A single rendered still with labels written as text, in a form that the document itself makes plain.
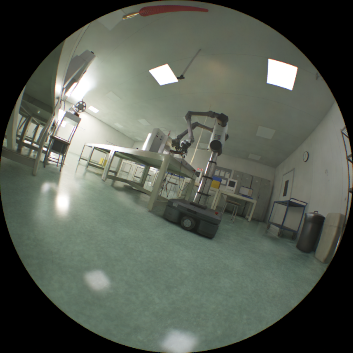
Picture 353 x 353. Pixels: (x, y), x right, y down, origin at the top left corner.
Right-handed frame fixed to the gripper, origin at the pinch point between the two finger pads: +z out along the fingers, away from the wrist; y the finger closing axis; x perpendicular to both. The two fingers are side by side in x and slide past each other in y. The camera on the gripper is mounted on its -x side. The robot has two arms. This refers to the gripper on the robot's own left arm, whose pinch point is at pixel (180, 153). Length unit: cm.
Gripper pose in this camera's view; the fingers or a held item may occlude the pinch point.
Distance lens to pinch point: 167.1
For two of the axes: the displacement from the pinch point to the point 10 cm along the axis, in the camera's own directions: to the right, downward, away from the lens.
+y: -4.9, -2.3, -8.4
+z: -6.9, 7.0, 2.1
